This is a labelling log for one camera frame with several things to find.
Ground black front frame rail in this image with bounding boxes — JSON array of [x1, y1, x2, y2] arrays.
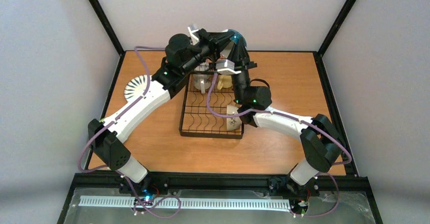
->
[[69, 170, 372, 199]]

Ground white blue striped plate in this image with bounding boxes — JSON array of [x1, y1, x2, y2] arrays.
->
[[124, 74, 152, 102]]

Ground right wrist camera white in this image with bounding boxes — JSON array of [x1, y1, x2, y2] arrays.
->
[[216, 59, 241, 76]]

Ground black wire dish rack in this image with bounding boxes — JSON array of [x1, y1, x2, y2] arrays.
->
[[179, 62, 244, 139]]

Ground white slotted cable duct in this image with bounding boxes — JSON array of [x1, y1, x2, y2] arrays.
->
[[78, 196, 291, 211]]

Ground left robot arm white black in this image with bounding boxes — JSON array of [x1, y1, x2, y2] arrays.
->
[[87, 29, 243, 183]]

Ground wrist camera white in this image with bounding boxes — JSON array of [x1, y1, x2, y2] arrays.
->
[[187, 24, 199, 45], [216, 59, 241, 76]]

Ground cream bowl floral pattern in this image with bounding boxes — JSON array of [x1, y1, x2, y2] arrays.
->
[[226, 105, 242, 131]]

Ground white mug coral pattern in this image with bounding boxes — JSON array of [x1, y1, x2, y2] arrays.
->
[[193, 63, 211, 94]]

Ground yellow mug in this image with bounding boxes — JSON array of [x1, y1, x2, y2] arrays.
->
[[217, 75, 233, 90]]

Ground black corner frame post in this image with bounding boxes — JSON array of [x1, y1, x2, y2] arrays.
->
[[88, 0, 125, 56], [317, 0, 357, 58]]

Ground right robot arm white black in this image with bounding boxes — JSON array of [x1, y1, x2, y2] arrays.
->
[[217, 39, 351, 186]]

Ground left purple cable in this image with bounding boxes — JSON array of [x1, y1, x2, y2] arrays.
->
[[77, 46, 182, 219]]

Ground black corner frame post left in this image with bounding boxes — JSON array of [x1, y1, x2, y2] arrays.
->
[[88, 0, 125, 56]]

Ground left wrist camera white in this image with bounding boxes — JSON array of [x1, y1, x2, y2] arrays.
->
[[187, 24, 199, 45]]

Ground black corner frame post right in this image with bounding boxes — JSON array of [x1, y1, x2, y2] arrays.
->
[[317, 0, 357, 58]]

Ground white bowl dark outside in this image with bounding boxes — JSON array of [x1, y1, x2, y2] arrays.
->
[[227, 29, 247, 47]]

